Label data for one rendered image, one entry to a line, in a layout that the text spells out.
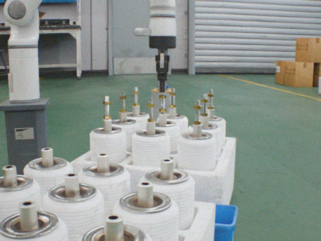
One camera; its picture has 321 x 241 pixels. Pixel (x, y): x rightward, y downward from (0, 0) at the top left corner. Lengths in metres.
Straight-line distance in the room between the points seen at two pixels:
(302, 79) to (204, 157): 3.97
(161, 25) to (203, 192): 0.44
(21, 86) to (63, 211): 0.72
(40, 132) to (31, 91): 0.13
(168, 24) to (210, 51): 5.38
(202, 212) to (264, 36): 6.16
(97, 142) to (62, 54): 5.23
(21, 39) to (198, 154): 0.64
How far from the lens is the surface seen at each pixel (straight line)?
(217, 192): 0.92
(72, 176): 0.59
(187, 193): 0.65
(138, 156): 0.97
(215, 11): 6.47
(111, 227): 0.44
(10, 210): 0.64
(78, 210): 0.57
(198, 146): 0.92
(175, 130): 1.07
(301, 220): 1.14
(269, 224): 1.09
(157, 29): 1.04
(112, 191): 0.67
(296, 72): 4.80
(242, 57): 6.62
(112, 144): 0.99
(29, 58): 1.23
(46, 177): 0.72
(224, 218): 0.90
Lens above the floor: 0.47
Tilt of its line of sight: 11 degrees down
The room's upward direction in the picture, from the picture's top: straight up
